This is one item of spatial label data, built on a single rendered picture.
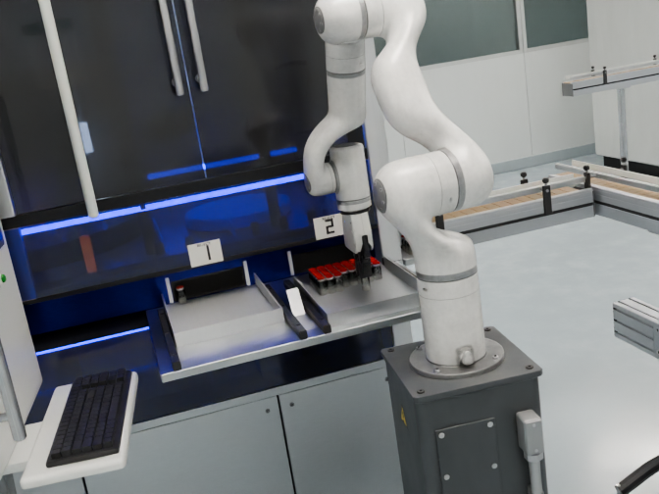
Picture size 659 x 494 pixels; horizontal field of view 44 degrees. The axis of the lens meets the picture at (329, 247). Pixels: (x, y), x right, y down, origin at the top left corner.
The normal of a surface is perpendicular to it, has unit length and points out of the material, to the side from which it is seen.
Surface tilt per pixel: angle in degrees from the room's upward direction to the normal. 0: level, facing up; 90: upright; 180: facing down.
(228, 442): 90
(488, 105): 90
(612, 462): 0
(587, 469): 0
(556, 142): 90
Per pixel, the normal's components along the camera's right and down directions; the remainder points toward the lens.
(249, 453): 0.28, 0.22
